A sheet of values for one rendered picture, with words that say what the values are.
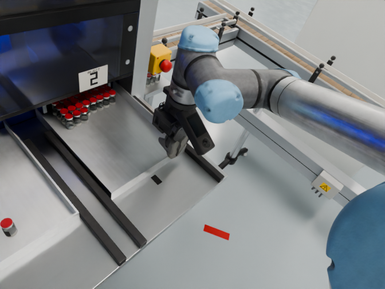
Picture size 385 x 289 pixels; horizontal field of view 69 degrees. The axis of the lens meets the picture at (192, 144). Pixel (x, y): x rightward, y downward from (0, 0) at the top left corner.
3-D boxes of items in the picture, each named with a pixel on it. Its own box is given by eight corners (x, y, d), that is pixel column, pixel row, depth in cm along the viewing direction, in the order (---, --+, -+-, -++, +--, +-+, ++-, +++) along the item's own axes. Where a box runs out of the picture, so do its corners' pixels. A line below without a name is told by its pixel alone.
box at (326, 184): (310, 184, 147) (319, 174, 141) (313, 179, 150) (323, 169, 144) (329, 200, 143) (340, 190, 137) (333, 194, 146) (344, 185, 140)
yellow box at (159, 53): (138, 63, 94) (141, 44, 89) (154, 58, 98) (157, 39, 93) (153, 76, 91) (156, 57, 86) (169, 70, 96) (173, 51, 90)
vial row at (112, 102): (59, 121, 80) (58, 109, 76) (112, 100, 90) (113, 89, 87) (64, 126, 79) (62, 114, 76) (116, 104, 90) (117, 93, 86)
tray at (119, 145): (36, 117, 79) (34, 108, 76) (113, 88, 95) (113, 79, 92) (110, 200, 68) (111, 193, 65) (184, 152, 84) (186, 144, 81)
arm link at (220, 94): (269, 92, 48) (242, 55, 54) (211, 93, 43) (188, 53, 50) (251, 124, 53) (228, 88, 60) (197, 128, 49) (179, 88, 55)
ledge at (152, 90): (120, 77, 103) (120, 73, 101) (147, 67, 110) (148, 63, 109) (144, 99, 98) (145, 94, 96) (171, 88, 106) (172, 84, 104)
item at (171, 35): (126, 89, 102) (129, 50, 90) (101, 66, 107) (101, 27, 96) (235, 47, 143) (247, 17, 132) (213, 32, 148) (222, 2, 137)
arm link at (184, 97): (212, 84, 61) (187, 96, 56) (207, 100, 65) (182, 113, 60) (188, 66, 64) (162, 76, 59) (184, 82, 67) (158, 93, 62)
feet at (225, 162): (199, 182, 187) (204, 170, 177) (240, 149, 217) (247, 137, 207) (207, 190, 184) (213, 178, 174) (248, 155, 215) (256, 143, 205)
